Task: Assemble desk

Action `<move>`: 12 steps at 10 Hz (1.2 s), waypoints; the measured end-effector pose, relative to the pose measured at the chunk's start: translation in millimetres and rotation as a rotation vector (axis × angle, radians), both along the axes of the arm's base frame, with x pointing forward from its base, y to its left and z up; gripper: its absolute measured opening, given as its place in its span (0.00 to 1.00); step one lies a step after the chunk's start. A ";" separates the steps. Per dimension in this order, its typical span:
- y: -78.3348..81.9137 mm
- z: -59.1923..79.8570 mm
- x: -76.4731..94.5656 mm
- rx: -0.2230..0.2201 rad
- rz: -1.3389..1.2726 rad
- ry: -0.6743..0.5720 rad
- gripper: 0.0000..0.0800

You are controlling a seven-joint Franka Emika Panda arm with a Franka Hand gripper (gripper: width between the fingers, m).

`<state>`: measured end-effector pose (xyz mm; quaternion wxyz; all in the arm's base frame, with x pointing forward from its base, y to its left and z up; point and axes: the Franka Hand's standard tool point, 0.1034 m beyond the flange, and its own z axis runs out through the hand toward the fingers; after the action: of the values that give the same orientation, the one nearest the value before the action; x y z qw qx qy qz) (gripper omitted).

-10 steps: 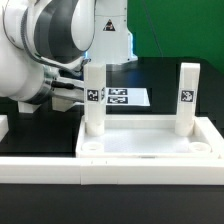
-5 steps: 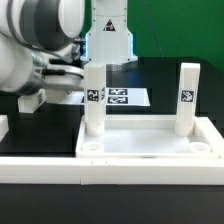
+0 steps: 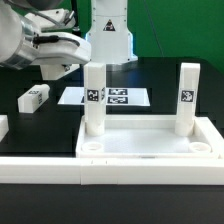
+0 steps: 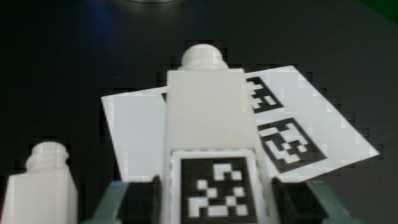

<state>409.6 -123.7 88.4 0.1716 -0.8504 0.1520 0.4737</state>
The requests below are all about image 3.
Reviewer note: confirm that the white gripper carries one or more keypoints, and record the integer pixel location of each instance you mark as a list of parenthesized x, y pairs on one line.
[(60, 53)]

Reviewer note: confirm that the white desk top tray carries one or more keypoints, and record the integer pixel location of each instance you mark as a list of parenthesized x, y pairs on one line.
[(150, 136)]

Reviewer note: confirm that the marker sheet with tags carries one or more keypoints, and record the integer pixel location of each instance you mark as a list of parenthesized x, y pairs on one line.
[(114, 96)]

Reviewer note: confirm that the white block left edge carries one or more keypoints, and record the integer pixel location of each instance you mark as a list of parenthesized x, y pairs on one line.
[(3, 126)]

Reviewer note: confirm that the white L-shaped obstacle fence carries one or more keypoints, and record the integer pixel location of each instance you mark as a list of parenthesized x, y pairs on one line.
[(115, 171)]

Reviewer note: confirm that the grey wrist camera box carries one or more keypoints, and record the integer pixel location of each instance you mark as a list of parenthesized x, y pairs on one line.
[(56, 19)]

